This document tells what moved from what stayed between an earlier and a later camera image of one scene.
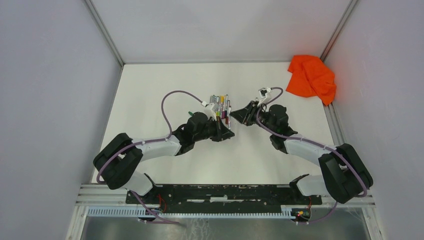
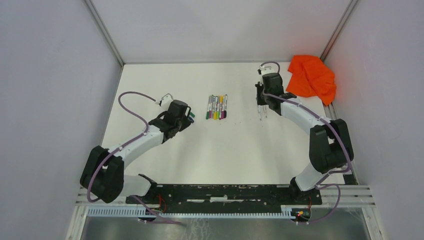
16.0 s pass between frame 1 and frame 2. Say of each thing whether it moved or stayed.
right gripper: moved
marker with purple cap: stayed
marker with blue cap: moved
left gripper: moved
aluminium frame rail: stayed
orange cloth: stayed
